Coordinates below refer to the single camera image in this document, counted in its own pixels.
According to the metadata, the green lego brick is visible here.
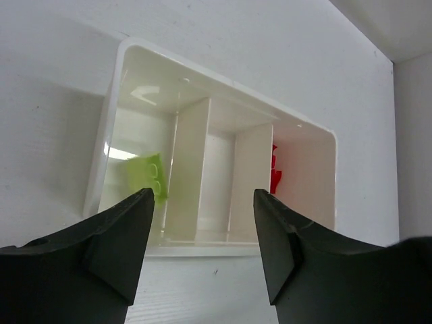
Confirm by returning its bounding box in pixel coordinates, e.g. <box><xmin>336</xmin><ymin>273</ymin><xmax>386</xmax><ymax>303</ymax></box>
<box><xmin>125</xmin><ymin>153</ymin><xmax>168</xmax><ymax>205</ymax></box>

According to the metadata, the white three-compartment container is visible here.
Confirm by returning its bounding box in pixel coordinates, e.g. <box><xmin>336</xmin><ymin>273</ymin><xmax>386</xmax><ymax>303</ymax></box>
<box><xmin>83</xmin><ymin>38</ymin><xmax>337</xmax><ymax>257</ymax></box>

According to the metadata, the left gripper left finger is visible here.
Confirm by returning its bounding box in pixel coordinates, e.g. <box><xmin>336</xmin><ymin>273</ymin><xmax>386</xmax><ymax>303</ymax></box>
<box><xmin>1</xmin><ymin>188</ymin><xmax>155</xmax><ymax>323</ymax></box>

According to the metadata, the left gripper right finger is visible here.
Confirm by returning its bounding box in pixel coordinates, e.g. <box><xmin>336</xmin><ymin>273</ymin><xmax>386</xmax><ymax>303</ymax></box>
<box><xmin>253</xmin><ymin>189</ymin><xmax>431</xmax><ymax>323</ymax></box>

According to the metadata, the red round lego piece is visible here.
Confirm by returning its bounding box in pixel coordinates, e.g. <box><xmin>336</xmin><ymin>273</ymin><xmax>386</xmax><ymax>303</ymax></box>
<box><xmin>270</xmin><ymin>144</ymin><xmax>282</xmax><ymax>194</ymax></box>

